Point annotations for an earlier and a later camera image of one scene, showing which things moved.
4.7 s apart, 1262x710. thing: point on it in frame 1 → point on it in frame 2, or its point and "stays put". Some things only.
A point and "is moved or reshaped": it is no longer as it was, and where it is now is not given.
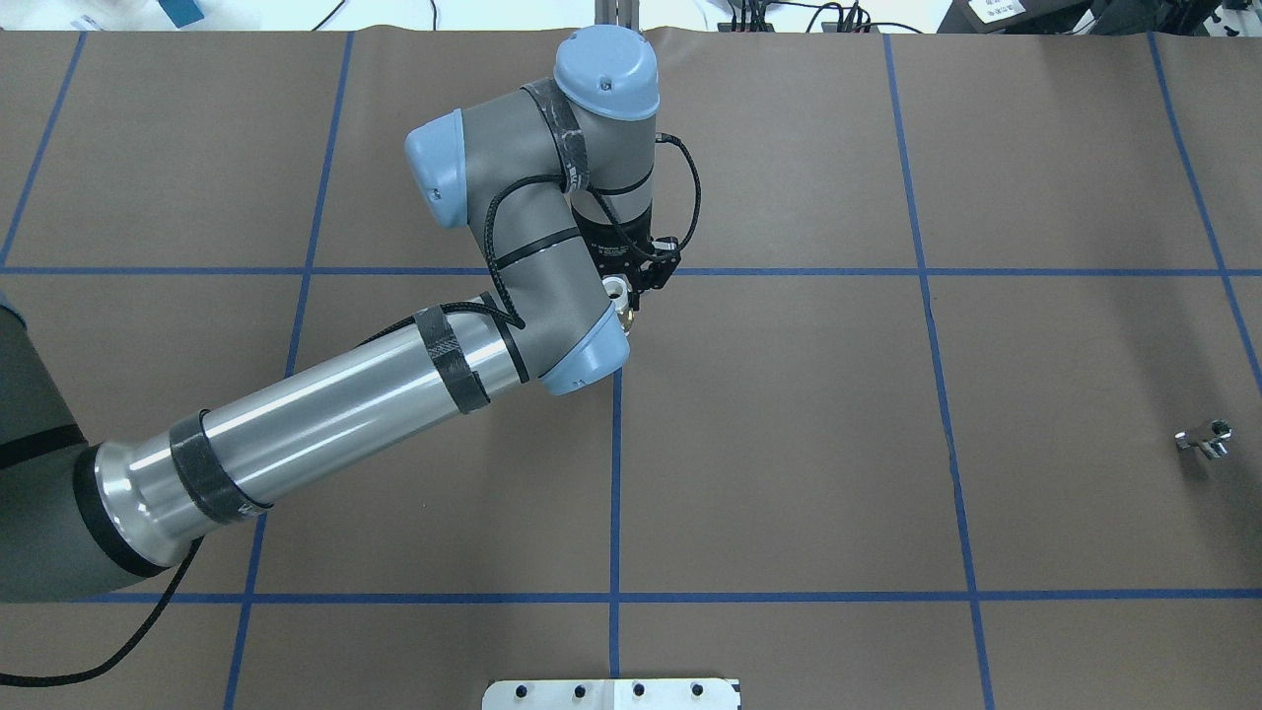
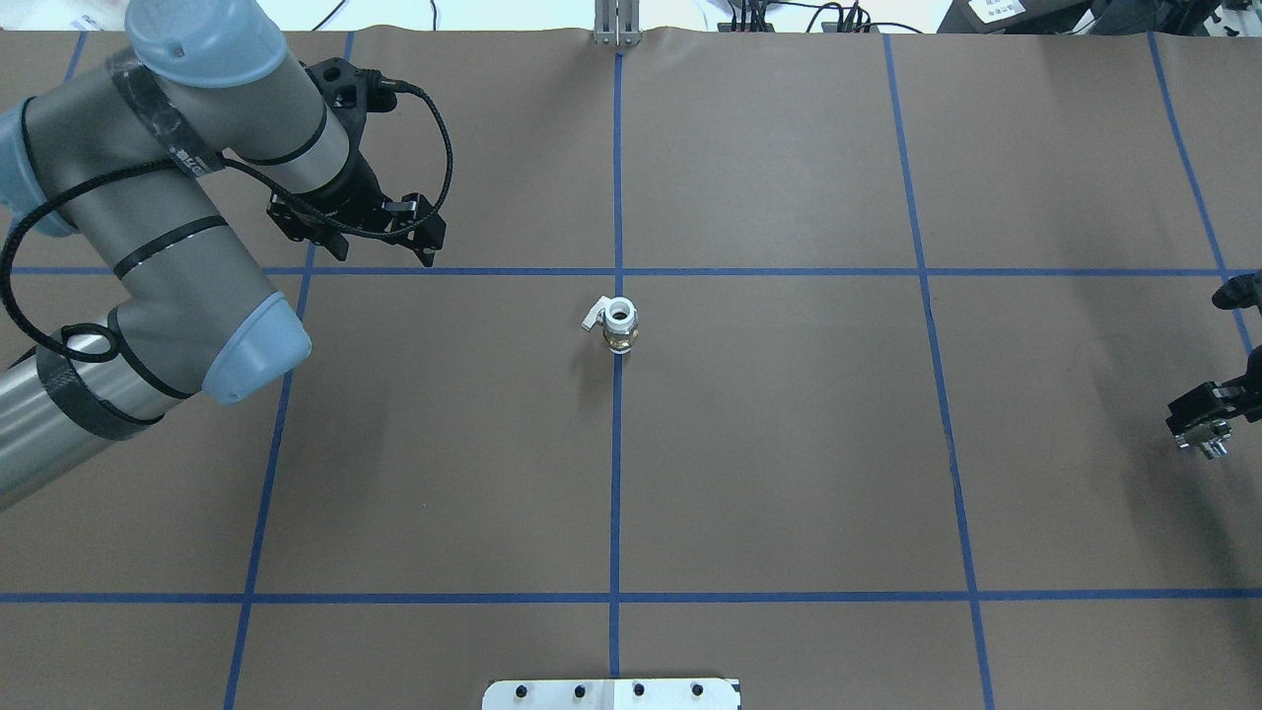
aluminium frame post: x=623 y=13 stays put
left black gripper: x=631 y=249 → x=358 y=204
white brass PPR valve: x=617 y=289 is moved or reshaped
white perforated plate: x=610 y=694 stays put
